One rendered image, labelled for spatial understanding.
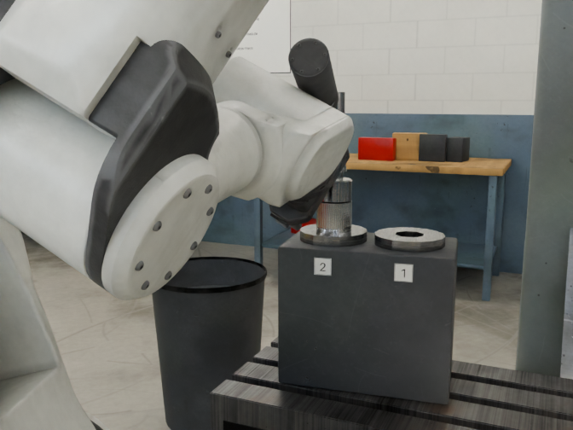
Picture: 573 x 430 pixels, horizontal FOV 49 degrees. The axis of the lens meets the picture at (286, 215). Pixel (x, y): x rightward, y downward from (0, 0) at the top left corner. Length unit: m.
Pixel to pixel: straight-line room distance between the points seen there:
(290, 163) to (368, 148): 4.12
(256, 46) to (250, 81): 5.01
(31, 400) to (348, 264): 0.43
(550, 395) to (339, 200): 0.36
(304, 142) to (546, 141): 0.72
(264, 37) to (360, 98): 0.99
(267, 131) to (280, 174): 0.03
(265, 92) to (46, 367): 0.28
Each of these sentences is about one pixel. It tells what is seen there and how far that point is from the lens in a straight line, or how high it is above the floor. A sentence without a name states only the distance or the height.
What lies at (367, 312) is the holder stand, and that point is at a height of 1.05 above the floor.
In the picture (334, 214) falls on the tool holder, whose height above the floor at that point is 1.16.
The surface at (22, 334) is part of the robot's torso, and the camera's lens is 0.53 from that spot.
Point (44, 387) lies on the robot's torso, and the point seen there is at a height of 1.10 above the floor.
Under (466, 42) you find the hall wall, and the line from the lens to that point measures 5.03.
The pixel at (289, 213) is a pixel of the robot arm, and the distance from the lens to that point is 0.71.
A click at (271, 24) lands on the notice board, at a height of 1.93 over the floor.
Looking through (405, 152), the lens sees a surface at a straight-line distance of 4.59.
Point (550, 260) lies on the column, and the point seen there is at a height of 1.04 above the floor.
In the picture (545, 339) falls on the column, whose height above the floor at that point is 0.90.
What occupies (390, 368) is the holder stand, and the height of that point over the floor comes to 0.98.
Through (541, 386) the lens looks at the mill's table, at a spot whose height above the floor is 0.94.
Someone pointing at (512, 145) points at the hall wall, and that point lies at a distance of 4.97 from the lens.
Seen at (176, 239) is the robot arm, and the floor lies 1.24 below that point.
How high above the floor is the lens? 1.31
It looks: 10 degrees down
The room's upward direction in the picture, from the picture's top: straight up
